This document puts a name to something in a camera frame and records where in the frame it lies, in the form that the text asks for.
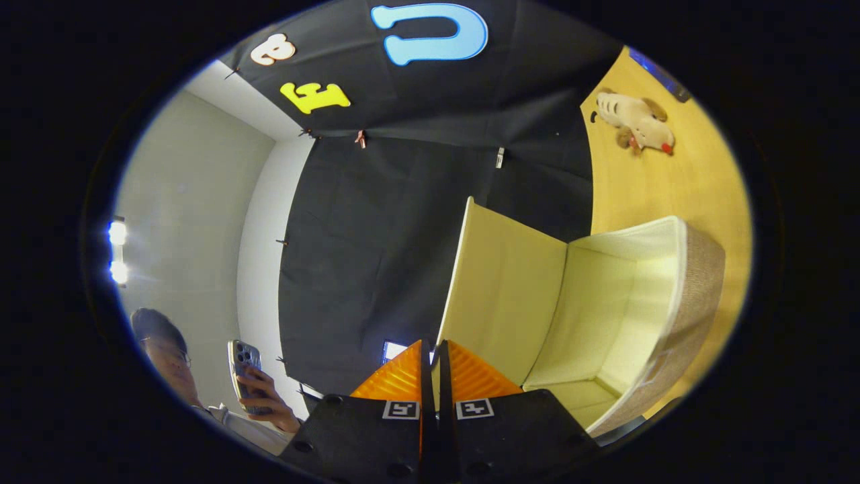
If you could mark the pink clip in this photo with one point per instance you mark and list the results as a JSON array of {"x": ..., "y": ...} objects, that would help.
[{"x": 361, "y": 139}]

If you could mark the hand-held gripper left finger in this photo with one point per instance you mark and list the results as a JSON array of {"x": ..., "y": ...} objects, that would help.
[{"x": 426, "y": 403}]

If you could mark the brown dog plush toy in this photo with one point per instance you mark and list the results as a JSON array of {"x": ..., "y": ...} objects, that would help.
[{"x": 635, "y": 121}]

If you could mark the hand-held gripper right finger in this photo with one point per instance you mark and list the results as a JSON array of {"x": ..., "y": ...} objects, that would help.
[{"x": 446, "y": 403}]

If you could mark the glowing white screen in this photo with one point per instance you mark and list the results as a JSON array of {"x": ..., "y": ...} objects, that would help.
[{"x": 393, "y": 351}]

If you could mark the beige fabric storage box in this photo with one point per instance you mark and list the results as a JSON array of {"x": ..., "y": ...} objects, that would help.
[{"x": 510, "y": 296}]

